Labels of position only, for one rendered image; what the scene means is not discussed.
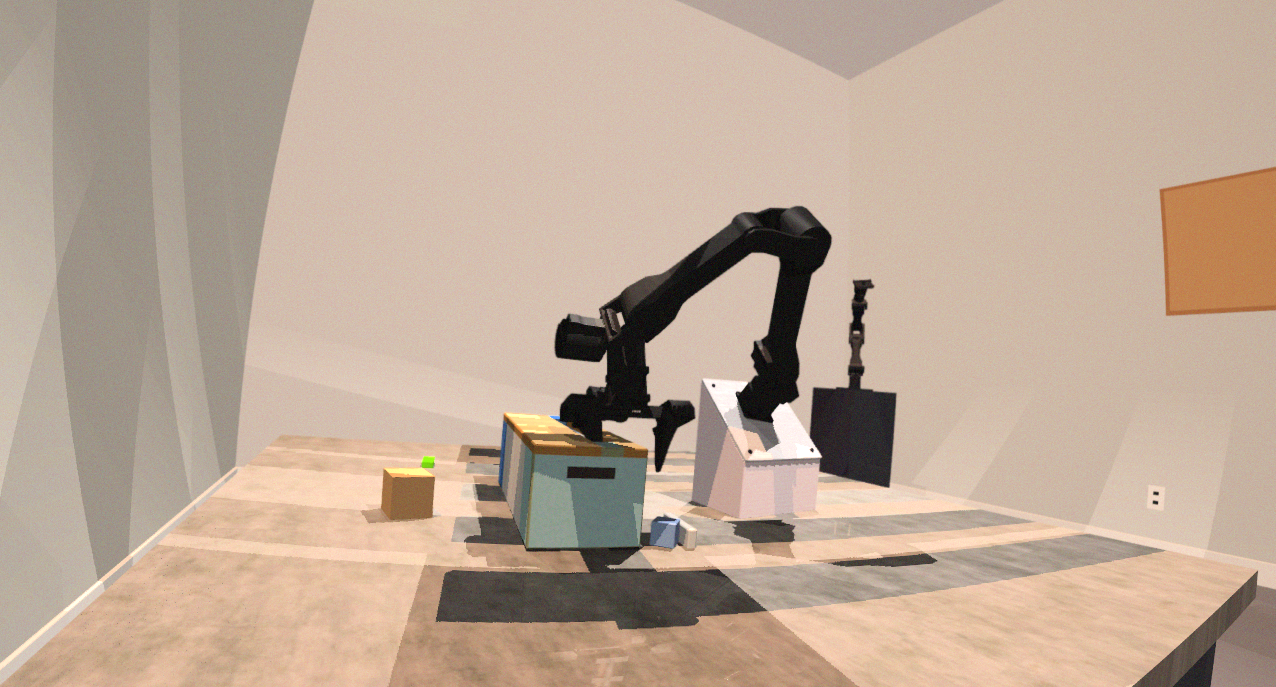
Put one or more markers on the orange-brown cube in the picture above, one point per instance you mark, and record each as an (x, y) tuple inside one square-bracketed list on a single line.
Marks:
[(408, 493)]

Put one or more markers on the blue cube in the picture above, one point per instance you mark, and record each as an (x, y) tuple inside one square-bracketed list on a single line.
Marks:
[(665, 532)]

